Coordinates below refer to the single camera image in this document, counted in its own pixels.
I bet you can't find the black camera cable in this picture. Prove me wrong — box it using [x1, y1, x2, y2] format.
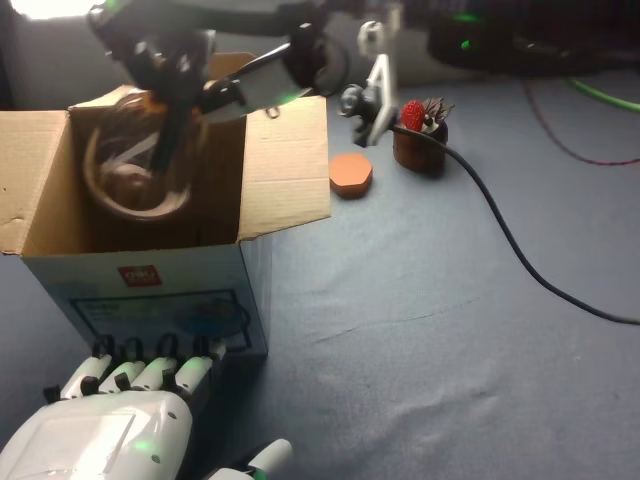
[393, 123, 640, 326]

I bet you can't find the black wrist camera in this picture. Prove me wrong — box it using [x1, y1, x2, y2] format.
[339, 83, 382, 148]

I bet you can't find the chocolate cake toy with strawberry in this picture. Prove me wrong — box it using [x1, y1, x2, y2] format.
[391, 96, 457, 174]

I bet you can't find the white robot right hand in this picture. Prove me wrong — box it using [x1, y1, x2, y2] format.
[87, 0, 352, 131]

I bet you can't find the green cable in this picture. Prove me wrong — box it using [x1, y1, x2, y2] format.
[568, 75, 640, 112]

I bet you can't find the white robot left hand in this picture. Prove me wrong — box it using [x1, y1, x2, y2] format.
[0, 334, 295, 480]

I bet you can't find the open cardboard box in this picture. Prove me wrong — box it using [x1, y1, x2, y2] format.
[0, 49, 333, 359]

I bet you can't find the grey table cloth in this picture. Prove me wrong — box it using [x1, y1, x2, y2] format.
[0, 29, 640, 480]

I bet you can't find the clear glass jar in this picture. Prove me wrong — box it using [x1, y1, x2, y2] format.
[82, 49, 212, 222]

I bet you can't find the thin red cable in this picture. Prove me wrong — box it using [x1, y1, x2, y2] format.
[519, 78, 640, 167]

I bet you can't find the orange hexagon block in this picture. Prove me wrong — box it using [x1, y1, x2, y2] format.
[329, 152, 376, 201]

